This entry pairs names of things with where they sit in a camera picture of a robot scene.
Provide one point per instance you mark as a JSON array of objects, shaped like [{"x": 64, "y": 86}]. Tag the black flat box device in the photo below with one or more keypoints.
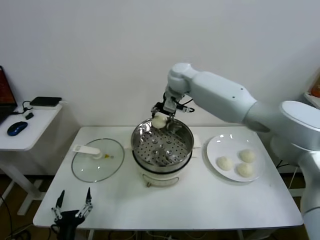
[{"x": 45, "y": 101}]

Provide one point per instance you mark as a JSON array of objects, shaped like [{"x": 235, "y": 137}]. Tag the white round plate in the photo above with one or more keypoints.
[{"x": 225, "y": 147}]

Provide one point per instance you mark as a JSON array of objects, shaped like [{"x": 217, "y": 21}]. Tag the white side table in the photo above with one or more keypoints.
[{"x": 37, "y": 130}]

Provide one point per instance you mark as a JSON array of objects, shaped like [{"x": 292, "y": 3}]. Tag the blue computer mouse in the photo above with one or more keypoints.
[{"x": 17, "y": 128}]

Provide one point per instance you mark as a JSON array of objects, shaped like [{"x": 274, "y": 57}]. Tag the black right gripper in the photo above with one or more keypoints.
[{"x": 169, "y": 106}]

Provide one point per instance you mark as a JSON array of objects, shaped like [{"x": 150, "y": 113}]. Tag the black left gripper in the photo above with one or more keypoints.
[{"x": 68, "y": 217}]

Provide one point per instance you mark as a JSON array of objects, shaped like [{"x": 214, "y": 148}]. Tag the white steamed baozi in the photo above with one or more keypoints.
[
  {"x": 247, "y": 155},
  {"x": 245, "y": 170},
  {"x": 224, "y": 163},
  {"x": 159, "y": 121}
]

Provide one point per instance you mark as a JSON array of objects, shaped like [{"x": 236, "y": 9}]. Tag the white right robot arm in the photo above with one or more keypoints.
[{"x": 220, "y": 95}]

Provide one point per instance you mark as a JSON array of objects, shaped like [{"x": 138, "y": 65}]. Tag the orange brown packet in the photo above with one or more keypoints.
[{"x": 316, "y": 90}]

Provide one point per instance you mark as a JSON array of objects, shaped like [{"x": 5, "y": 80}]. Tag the stainless steel steamer basket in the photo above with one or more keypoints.
[{"x": 162, "y": 150}]

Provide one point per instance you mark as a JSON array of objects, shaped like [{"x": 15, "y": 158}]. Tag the black laptop with red screen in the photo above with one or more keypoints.
[{"x": 6, "y": 95}]

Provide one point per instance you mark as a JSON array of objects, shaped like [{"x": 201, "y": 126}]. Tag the white electric cooker base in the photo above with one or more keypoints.
[{"x": 160, "y": 177}]

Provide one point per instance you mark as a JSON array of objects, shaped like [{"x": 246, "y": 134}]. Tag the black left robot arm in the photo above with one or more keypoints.
[{"x": 67, "y": 232}]

